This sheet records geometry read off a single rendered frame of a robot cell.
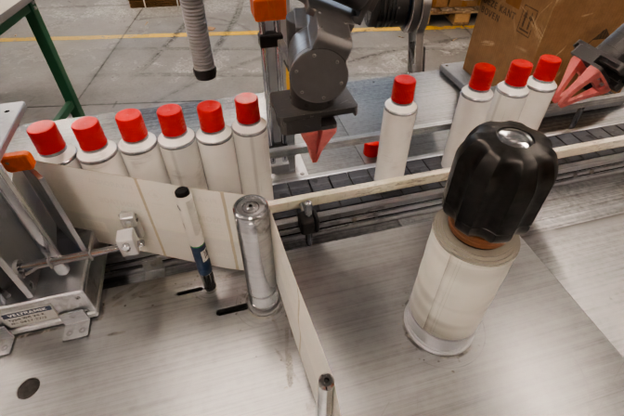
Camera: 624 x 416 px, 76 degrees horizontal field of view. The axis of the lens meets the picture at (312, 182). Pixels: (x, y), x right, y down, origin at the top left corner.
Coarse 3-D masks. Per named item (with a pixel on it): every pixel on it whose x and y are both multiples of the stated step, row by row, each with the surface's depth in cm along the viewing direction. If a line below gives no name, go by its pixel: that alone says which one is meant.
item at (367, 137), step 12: (600, 96) 80; (612, 96) 80; (552, 108) 77; (564, 108) 78; (576, 108) 79; (372, 132) 71; (420, 132) 72; (300, 144) 68; (336, 144) 69; (348, 144) 70; (276, 156) 67
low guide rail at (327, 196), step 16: (576, 144) 76; (592, 144) 76; (608, 144) 77; (400, 176) 69; (416, 176) 69; (432, 176) 70; (320, 192) 66; (336, 192) 66; (352, 192) 67; (368, 192) 68; (272, 208) 64; (288, 208) 65
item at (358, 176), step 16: (592, 128) 86; (608, 128) 86; (560, 144) 82; (416, 160) 78; (432, 160) 78; (560, 160) 78; (576, 160) 78; (320, 176) 74; (336, 176) 74; (352, 176) 74; (368, 176) 74; (288, 192) 71; (304, 192) 71; (384, 192) 71; (400, 192) 71; (416, 192) 72; (320, 208) 68; (336, 208) 69
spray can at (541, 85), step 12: (540, 60) 65; (552, 60) 64; (540, 72) 66; (552, 72) 65; (528, 84) 67; (540, 84) 66; (552, 84) 66; (528, 96) 68; (540, 96) 67; (552, 96) 68; (528, 108) 69; (540, 108) 68; (528, 120) 70; (540, 120) 70
